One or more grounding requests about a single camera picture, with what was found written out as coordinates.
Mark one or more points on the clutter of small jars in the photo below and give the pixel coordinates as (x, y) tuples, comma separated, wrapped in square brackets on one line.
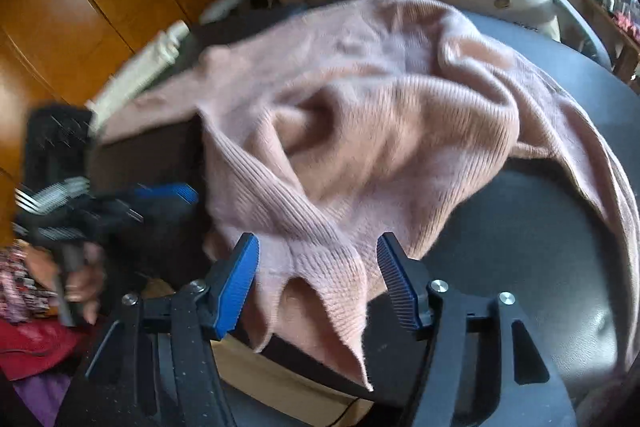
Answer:
[(615, 2)]

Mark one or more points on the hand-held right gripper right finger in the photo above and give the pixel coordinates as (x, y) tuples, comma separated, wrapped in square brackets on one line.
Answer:
[(395, 287)]

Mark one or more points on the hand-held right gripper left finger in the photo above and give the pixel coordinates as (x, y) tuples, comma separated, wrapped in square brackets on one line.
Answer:
[(240, 287)]

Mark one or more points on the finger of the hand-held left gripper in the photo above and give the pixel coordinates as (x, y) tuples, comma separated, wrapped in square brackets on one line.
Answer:
[(165, 195)]

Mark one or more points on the person's left hand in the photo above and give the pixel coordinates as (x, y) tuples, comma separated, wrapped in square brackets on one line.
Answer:
[(87, 277)]

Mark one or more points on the cream white cloth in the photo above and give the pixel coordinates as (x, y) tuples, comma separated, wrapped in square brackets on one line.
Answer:
[(145, 62)]

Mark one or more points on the wooden side table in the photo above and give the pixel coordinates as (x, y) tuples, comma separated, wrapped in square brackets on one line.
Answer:
[(625, 47)]

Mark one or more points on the purple cloth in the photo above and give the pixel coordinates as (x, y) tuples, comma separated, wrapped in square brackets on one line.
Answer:
[(42, 399)]

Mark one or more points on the pink knit sweater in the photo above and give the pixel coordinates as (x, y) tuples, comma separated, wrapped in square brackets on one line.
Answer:
[(375, 132)]

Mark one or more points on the red cloth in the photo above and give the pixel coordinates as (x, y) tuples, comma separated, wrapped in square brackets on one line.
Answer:
[(40, 347)]

